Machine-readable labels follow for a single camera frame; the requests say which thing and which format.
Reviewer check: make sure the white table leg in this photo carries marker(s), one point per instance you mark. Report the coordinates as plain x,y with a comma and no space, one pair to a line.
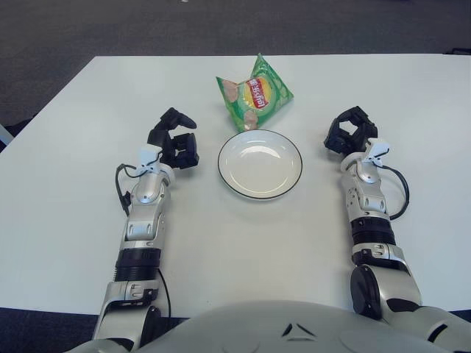
5,134

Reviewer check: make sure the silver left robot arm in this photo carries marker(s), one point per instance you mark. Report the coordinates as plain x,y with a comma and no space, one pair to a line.
145,206

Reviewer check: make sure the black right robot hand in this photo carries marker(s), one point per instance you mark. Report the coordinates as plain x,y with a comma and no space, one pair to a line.
340,141

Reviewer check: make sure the green potato chip bag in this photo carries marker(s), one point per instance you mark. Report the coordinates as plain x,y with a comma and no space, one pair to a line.
254,99

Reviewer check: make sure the grey robot torso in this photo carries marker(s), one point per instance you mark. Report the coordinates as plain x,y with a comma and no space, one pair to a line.
287,331

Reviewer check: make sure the white plate with black rim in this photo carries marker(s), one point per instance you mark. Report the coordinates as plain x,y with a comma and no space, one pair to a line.
259,165

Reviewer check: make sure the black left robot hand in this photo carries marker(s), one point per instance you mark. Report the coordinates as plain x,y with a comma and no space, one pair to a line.
182,150

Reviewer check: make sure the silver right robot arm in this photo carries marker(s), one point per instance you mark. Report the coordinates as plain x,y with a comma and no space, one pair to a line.
371,217

